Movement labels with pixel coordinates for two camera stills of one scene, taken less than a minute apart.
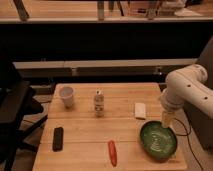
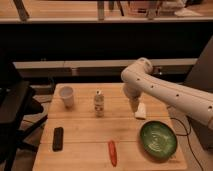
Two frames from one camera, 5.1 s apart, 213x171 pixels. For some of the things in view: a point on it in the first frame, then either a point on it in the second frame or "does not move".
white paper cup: (66, 93) does not move
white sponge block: (140, 110) does not move
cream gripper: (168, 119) → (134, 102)
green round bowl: (158, 142) does not move
